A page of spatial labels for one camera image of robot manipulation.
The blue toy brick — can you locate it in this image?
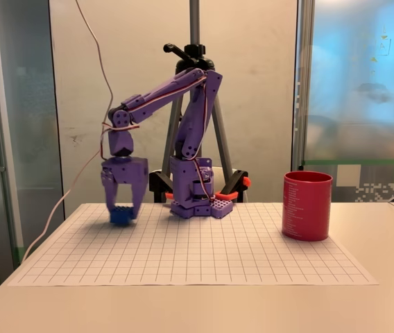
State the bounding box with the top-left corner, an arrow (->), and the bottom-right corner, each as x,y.
109,205 -> 137,227

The red cup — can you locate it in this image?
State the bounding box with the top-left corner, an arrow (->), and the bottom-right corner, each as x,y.
281,171 -> 334,242

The white grid paper sheet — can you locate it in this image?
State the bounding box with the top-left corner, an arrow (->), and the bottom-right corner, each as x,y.
8,203 -> 380,287

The black clamp with orange handle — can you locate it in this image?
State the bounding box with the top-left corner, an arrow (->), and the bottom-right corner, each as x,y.
216,169 -> 252,204
148,169 -> 175,204

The grey black camera tripod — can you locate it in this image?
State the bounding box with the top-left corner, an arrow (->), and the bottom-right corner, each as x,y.
160,0 -> 236,181

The long white hanging cable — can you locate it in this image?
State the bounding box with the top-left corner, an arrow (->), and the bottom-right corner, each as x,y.
21,0 -> 114,263

